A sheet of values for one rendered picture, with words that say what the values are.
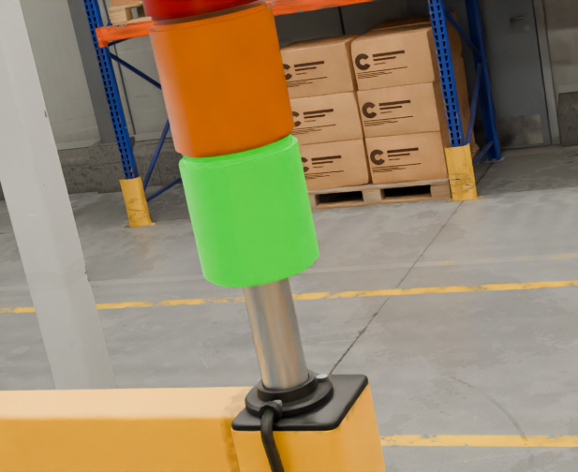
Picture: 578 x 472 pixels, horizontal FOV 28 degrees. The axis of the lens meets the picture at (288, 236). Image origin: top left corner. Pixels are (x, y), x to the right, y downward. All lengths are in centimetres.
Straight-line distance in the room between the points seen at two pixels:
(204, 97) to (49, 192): 263
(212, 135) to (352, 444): 15
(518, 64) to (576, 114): 61
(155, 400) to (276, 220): 12
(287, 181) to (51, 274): 267
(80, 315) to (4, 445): 258
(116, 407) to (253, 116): 16
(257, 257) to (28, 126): 259
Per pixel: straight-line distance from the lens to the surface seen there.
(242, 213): 46
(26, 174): 306
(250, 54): 46
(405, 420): 532
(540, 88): 960
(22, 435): 58
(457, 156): 840
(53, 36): 1123
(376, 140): 869
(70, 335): 317
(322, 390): 51
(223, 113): 46
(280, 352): 50
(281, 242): 47
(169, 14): 46
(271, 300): 49
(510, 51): 958
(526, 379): 554
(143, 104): 1090
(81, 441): 56
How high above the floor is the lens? 231
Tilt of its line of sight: 16 degrees down
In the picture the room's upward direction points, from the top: 11 degrees counter-clockwise
